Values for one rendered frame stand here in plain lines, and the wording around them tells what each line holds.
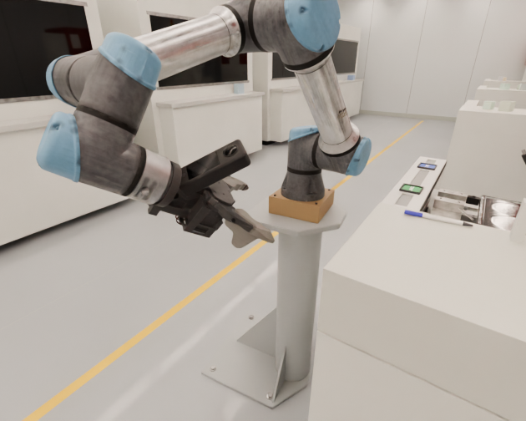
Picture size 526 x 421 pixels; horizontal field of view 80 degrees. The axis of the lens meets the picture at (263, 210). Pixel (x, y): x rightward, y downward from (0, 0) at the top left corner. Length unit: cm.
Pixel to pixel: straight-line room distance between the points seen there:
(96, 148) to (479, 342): 57
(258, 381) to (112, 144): 132
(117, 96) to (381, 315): 51
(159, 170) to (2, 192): 247
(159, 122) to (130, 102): 329
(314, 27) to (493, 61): 830
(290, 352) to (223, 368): 35
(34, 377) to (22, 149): 162
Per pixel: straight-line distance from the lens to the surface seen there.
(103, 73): 45
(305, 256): 113
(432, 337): 58
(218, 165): 48
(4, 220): 295
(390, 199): 91
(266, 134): 539
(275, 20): 69
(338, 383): 74
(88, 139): 44
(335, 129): 86
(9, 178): 289
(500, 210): 116
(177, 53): 64
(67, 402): 175
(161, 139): 377
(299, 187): 103
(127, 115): 45
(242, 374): 161
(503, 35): 891
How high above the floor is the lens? 129
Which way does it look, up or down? 25 degrees down
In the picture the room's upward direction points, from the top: straight up
